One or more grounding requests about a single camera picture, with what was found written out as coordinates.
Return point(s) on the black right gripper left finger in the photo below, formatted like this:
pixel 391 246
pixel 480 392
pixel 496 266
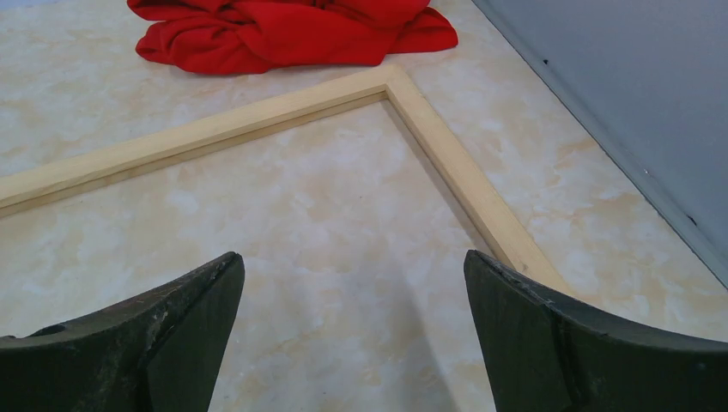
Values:
pixel 157 351

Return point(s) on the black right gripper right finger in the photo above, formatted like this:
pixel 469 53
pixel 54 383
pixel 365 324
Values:
pixel 546 351

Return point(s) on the light wooden picture frame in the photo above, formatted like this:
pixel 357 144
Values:
pixel 493 219

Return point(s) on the red crumpled cloth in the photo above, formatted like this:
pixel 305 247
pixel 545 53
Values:
pixel 221 38

